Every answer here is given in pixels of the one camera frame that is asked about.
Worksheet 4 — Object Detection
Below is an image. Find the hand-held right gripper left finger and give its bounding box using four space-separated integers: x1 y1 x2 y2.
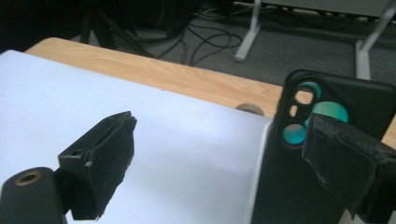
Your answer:
57 110 138 221

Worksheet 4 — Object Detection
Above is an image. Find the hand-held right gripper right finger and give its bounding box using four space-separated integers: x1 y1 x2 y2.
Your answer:
301 112 396 224

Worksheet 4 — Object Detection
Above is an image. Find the black phone case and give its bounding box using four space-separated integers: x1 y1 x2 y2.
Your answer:
251 68 396 224

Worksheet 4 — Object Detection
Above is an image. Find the white table mat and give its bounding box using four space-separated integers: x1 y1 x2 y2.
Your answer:
0 49 275 224

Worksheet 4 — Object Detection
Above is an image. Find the wooden table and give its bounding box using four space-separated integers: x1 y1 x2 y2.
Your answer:
24 36 396 150

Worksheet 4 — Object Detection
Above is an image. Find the grey round table grommet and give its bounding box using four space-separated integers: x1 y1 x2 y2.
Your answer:
234 103 265 118

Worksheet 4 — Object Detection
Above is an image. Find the white metal stand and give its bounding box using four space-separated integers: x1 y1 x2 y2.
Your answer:
233 0 396 80

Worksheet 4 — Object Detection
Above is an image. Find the black floor cable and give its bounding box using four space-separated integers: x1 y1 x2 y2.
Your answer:
155 17 225 66
189 26 244 67

